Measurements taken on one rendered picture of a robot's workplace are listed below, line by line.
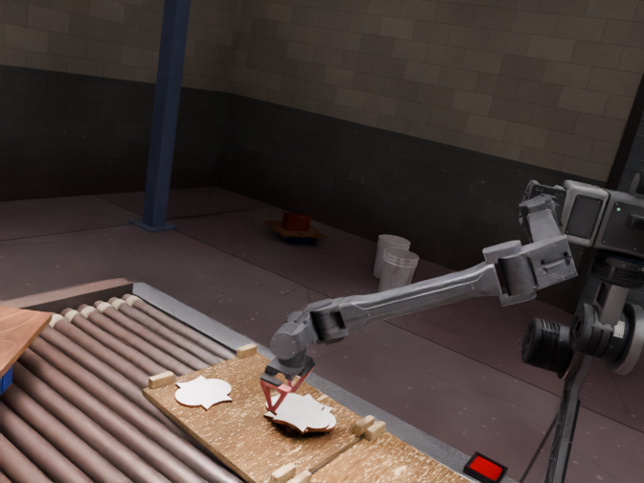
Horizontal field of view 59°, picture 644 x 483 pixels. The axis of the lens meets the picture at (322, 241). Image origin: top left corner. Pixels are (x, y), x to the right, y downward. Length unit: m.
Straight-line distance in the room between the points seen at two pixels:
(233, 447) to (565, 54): 5.08
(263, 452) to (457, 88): 5.18
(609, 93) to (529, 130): 0.73
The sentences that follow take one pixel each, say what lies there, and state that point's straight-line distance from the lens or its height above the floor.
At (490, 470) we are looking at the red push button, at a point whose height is 0.93.
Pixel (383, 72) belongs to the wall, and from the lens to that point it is 6.42.
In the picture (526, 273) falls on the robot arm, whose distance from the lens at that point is 1.10.
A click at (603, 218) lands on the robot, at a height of 1.46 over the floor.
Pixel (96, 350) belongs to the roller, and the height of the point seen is 0.91.
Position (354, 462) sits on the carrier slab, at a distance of 1.25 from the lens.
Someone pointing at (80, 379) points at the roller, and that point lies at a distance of 1.45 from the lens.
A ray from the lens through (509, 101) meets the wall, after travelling 5.88.
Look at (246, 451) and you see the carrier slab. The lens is 1.22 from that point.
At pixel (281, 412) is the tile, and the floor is 0.98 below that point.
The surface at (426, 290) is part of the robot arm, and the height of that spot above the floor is 1.32.
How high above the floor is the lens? 1.67
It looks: 16 degrees down
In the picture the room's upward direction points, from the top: 11 degrees clockwise
